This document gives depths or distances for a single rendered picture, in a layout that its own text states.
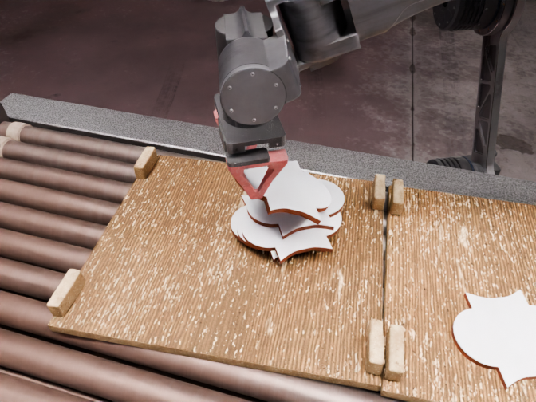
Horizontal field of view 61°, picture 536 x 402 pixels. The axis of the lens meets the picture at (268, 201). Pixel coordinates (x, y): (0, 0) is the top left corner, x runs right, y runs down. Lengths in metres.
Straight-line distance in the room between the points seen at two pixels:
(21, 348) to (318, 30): 0.51
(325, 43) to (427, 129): 2.20
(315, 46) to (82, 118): 0.65
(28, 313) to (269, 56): 0.46
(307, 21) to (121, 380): 0.44
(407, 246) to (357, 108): 2.07
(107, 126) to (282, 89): 0.62
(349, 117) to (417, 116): 0.38
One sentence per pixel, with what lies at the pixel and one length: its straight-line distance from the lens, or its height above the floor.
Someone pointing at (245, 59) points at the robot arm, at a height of 1.26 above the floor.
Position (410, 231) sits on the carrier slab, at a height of 0.94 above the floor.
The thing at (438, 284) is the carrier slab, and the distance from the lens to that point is 0.66.
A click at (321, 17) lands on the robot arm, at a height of 1.27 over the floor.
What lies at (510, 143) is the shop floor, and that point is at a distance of 2.71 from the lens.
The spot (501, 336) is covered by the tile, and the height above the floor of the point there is 0.94.
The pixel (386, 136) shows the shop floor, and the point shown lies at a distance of 2.52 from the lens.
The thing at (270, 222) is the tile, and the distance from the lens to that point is 0.63.
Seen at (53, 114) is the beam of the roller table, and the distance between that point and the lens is 1.05.
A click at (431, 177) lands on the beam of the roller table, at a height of 0.92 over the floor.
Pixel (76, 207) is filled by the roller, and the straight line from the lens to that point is 0.81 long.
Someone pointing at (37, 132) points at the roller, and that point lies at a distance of 1.00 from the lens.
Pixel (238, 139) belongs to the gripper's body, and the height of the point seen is 1.15.
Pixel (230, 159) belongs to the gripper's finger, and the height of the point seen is 1.13.
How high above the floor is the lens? 1.44
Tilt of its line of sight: 44 degrees down
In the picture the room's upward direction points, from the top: straight up
